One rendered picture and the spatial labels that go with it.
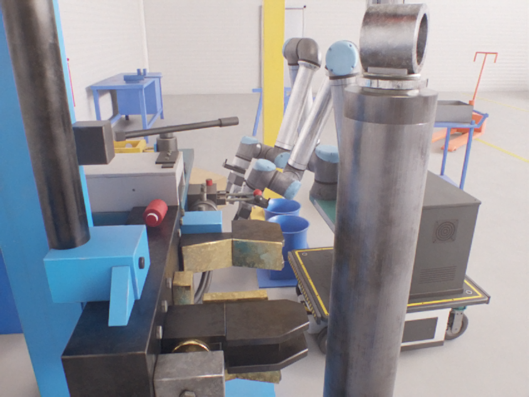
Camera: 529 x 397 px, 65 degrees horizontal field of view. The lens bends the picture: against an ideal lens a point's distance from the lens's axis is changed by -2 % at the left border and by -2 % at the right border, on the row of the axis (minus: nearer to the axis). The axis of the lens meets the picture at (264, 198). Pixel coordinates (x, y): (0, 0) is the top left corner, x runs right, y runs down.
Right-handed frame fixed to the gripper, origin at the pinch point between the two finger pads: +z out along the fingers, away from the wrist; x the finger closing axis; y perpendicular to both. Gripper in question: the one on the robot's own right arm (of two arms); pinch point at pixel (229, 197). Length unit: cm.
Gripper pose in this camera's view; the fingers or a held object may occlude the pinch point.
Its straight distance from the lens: 228.3
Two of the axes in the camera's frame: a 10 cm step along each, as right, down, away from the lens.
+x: -3.3, -2.4, 9.1
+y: 8.8, 2.8, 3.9
